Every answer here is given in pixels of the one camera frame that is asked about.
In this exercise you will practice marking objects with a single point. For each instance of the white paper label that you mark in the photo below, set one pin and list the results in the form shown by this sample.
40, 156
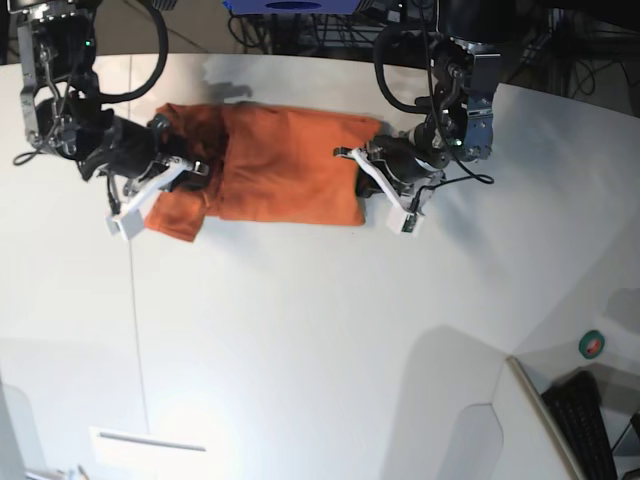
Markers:
146, 453

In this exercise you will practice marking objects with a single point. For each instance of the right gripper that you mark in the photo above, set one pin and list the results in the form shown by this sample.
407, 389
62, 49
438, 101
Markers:
129, 149

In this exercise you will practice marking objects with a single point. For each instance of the orange t-shirt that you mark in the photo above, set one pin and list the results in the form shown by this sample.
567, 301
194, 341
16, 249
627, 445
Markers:
268, 164

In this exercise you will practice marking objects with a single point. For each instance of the black keyboard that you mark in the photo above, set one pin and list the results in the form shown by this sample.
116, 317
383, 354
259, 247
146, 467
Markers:
575, 406

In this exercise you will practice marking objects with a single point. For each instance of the white monitor edge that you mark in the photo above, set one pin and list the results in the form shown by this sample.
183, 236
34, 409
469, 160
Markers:
570, 466

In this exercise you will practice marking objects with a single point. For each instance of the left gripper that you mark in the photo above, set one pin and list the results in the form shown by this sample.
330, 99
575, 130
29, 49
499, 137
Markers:
401, 163

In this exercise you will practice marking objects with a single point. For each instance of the green tape roll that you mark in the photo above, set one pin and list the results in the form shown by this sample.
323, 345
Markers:
591, 344

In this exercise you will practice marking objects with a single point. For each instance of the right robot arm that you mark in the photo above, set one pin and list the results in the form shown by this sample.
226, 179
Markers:
66, 114

